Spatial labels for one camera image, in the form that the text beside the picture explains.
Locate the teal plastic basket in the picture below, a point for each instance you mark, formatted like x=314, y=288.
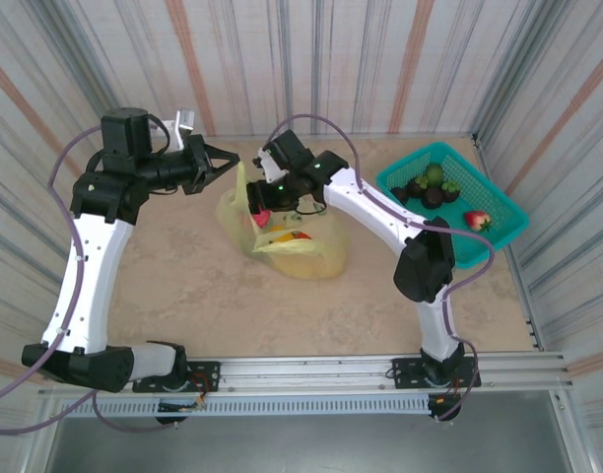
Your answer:
x=498, y=217

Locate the aluminium mounting rail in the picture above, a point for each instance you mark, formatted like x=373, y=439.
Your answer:
x=306, y=369

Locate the orange red fake fruit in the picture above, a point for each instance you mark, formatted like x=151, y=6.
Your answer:
x=291, y=237

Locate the green fake lime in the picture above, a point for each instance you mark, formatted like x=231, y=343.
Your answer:
x=434, y=173

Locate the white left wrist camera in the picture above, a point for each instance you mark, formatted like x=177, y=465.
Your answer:
x=183, y=123

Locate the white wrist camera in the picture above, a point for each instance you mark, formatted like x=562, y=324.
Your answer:
x=269, y=170
x=183, y=123

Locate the red fake strawberry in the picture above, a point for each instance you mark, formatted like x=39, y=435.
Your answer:
x=475, y=220

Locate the dark fake mangosteen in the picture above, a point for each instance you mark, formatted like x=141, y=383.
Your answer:
x=415, y=188
x=399, y=195
x=433, y=198
x=450, y=193

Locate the yellow plastic bag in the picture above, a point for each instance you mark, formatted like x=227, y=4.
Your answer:
x=321, y=246

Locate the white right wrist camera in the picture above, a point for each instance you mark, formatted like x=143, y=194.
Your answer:
x=269, y=170

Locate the pink red fake fruit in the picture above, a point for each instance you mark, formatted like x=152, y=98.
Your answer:
x=263, y=219

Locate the yellow fake fruit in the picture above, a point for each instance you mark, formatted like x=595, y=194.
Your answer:
x=277, y=228

